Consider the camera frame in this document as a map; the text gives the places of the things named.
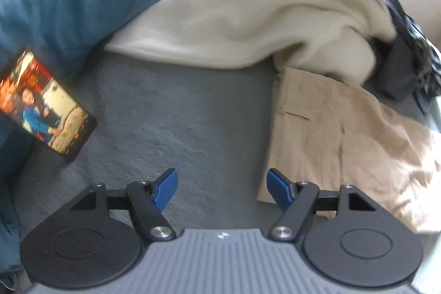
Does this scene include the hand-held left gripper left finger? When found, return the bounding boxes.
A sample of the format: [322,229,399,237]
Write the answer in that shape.
[71,168,179,241]

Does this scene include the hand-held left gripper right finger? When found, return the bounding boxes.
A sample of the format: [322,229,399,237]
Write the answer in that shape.
[267,168,378,241]

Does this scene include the beige pants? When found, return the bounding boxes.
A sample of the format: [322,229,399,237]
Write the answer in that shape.
[257,66,441,234]

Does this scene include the grey bed cover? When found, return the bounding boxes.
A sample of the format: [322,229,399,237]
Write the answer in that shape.
[10,49,441,239]

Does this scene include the smartphone with lit screen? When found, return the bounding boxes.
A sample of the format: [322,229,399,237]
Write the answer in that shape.
[0,45,98,163]

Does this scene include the black garment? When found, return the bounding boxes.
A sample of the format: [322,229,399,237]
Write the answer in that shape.
[370,39,424,100]

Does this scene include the blue jeans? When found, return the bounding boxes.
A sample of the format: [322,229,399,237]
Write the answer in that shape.
[412,87,435,115]

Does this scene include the cream fleece blanket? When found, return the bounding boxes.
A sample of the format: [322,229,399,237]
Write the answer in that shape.
[103,0,397,86]

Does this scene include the plaid shirt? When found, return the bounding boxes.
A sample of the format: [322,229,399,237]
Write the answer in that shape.
[382,0,441,98]

